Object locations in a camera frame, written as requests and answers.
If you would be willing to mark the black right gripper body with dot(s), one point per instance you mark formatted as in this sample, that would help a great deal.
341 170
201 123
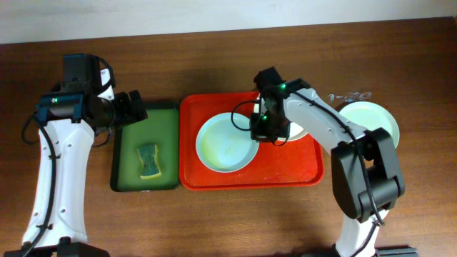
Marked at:
266 132

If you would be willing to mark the pale green plate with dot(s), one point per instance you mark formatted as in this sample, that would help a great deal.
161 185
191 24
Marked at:
372 116

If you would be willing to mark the red plastic tray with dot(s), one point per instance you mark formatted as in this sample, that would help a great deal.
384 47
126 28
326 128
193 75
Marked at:
297 163

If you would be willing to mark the light blue plate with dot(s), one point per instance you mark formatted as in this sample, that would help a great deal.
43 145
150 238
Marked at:
224 145

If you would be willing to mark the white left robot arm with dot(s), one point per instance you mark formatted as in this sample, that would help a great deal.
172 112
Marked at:
68 124

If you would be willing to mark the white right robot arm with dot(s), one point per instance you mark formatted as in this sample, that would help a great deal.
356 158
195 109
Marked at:
367 179

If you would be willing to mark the green plastic tray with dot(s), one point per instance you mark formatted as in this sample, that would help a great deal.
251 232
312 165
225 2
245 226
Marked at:
160 128

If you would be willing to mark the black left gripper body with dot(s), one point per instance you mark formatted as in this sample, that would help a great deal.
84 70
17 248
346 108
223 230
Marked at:
132 108

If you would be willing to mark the yellow green sponge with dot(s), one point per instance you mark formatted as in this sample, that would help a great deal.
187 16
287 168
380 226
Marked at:
149 160

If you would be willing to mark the cream white plate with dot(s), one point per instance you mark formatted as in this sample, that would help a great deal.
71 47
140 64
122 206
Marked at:
296 132

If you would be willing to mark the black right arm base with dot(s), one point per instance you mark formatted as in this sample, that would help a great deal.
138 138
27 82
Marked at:
396 252

